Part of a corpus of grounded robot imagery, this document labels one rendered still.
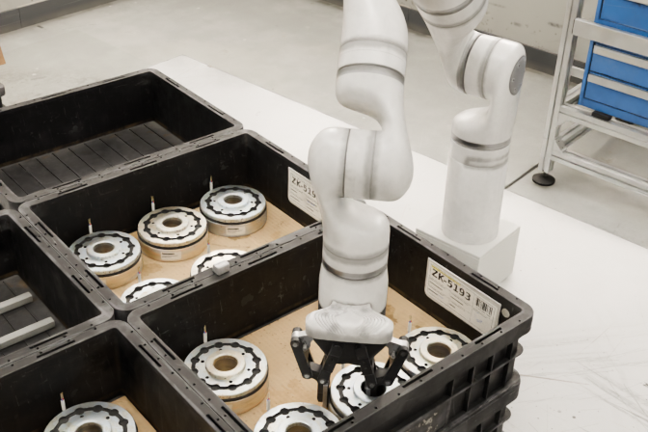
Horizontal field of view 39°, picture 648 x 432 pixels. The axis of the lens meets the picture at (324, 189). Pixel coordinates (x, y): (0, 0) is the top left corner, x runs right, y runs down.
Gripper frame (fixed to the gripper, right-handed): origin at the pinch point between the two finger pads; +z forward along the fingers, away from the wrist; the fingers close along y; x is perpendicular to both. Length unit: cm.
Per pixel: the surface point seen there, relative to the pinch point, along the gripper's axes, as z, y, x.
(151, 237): -0.5, 30.5, -27.9
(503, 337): -7.0, -17.8, -4.0
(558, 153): 72, -62, -199
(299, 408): -0.6, 5.2, 3.6
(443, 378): -6.5, -10.6, 3.1
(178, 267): 2.3, 26.0, -25.0
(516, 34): 72, -58, -310
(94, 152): 2, 48, -57
